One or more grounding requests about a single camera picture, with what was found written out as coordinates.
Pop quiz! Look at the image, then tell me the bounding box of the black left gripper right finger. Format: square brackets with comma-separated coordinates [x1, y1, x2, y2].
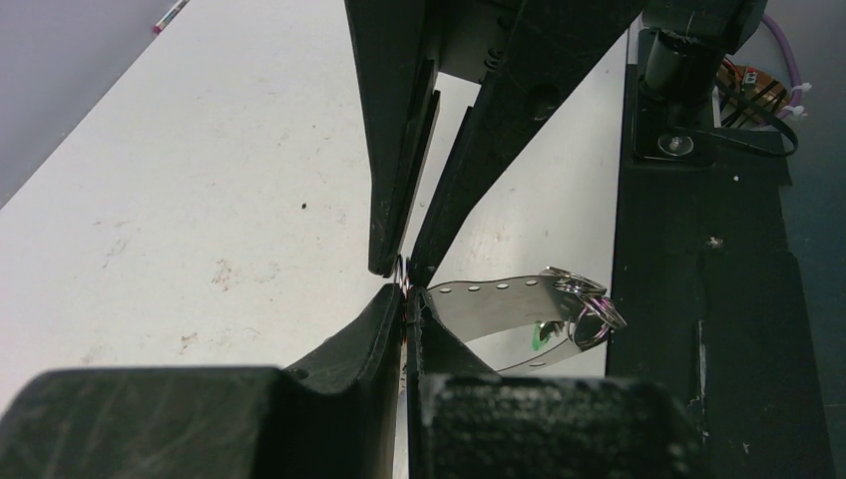
[407, 290, 709, 478]

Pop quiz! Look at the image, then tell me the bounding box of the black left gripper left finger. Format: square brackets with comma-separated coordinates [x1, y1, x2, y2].
[1, 284, 405, 478]

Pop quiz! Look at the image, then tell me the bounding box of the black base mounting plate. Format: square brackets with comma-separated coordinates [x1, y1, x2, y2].
[607, 30, 835, 478]

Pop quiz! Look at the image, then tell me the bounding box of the large steel carabiner keyring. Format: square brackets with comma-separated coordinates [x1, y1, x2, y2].
[394, 257, 627, 378]

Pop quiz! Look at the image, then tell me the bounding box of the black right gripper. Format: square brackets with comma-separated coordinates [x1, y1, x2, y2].
[345, 0, 644, 286]

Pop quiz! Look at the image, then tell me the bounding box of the pen on back rail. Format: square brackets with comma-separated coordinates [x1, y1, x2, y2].
[152, 0, 190, 35]

